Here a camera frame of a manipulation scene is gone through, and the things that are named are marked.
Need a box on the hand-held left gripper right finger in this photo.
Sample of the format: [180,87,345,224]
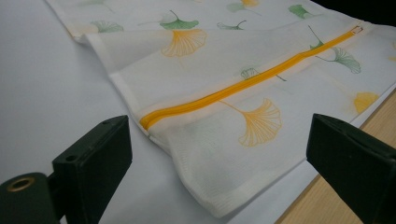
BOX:
[305,113,396,224]

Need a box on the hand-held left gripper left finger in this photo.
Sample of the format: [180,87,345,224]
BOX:
[50,115,134,224]

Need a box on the white leaf-print laundry bag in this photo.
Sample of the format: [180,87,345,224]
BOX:
[45,0,396,218]

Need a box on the white board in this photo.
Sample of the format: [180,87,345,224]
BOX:
[0,0,396,224]

